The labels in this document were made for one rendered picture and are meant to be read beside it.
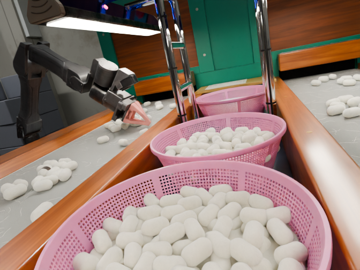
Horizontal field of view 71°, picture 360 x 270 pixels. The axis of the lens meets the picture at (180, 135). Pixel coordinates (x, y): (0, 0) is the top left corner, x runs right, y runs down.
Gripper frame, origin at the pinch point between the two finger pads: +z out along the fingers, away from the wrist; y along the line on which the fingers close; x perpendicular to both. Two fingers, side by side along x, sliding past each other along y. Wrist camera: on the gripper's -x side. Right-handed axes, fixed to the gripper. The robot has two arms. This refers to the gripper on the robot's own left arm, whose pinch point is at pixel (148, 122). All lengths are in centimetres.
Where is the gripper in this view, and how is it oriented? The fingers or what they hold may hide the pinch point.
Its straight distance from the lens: 77.8
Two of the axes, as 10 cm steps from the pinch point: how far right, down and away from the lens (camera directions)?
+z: 8.5, 5.3, -0.6
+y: 2.6, -3.2, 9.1
